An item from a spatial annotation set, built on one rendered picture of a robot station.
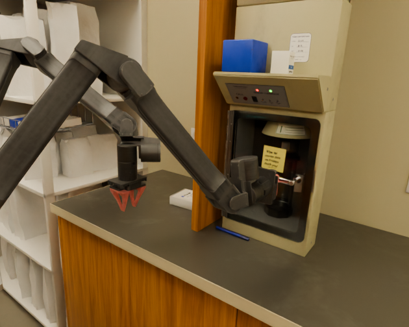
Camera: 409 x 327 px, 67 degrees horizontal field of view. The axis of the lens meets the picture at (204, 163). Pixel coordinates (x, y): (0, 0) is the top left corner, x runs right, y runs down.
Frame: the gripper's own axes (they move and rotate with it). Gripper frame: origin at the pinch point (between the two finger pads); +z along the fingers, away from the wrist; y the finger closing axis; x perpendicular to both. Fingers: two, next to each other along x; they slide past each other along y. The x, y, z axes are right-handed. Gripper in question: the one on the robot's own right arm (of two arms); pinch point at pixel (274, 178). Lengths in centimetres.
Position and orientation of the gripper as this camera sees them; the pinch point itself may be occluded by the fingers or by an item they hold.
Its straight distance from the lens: 98.3
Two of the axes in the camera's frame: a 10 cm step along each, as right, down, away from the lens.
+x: -8.2, -1.9, 5.4
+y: 0.5, -9.6, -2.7
